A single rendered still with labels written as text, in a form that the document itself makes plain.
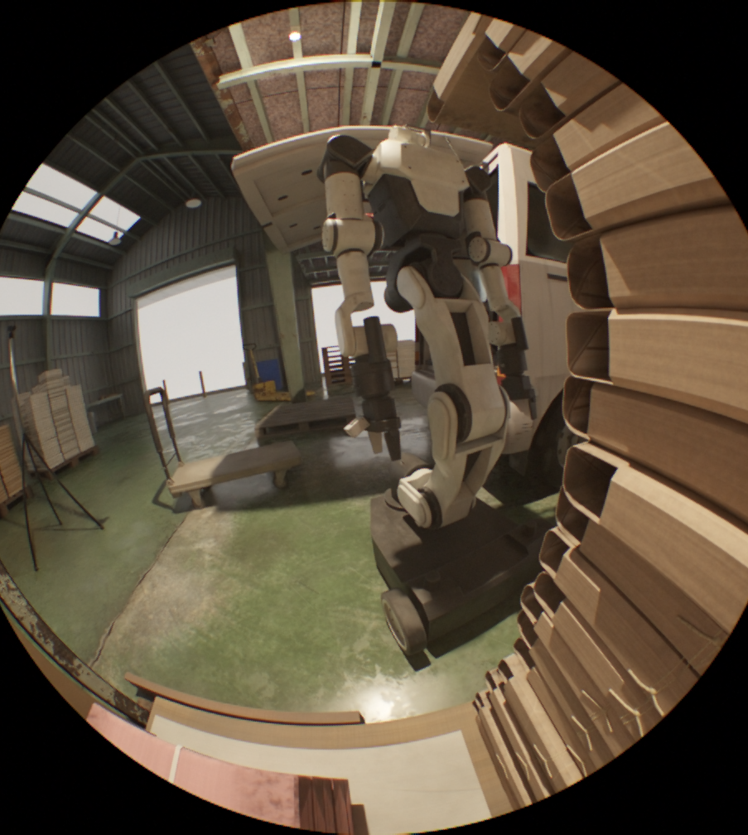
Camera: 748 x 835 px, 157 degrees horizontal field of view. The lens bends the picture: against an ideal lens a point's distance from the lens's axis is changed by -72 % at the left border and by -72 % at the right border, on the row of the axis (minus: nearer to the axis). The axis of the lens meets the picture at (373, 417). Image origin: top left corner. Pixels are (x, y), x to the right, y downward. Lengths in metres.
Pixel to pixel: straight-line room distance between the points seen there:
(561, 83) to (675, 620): 0.31
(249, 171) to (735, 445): 1.48
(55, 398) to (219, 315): 7.18
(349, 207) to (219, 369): 9.88
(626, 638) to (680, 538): 0.09
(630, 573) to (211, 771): 0.38
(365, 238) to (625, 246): 0.56
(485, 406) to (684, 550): 0.53
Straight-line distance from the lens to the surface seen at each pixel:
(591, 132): 0.20
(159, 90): 6.79
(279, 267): 4.93
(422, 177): 0.77
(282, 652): 0.93
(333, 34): 2.34
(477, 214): 0.94
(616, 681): 0.26
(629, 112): 0.19
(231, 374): 10.22
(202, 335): 10.74
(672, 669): 0.22
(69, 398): 4.97
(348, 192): 0.73
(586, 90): 0.22
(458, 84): 0.35
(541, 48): 0.25
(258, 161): 1.44
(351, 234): 0.64
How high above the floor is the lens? 0.78
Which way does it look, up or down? 15 degrees down
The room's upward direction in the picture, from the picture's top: 6 degrees counter-clockwise
